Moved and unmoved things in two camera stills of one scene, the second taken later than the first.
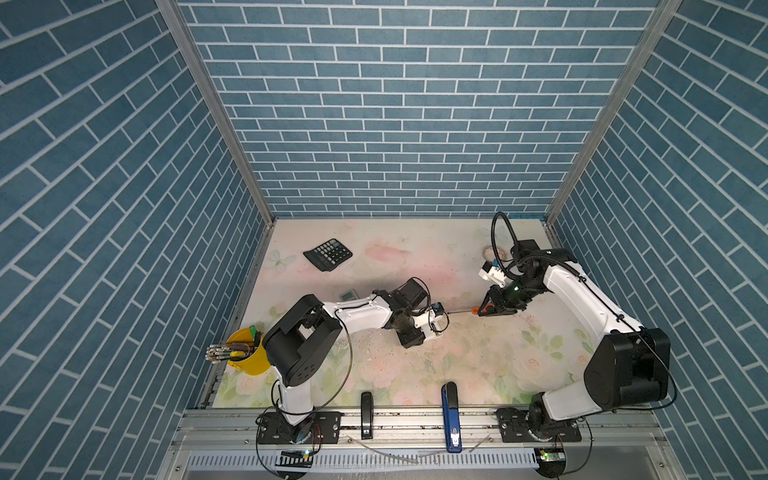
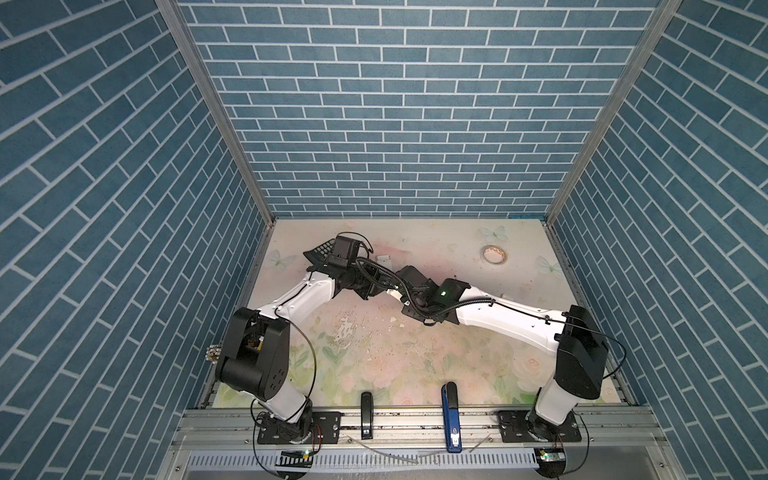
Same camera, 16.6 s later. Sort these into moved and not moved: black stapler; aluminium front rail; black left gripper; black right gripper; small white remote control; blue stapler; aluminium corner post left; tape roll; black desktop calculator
Moved: small white remote control; black left gripper; black right gripper
Not moved: aluminium corner post left; tape roll; blue stapler; black desktop calculator; aluminium front rail; black stapler
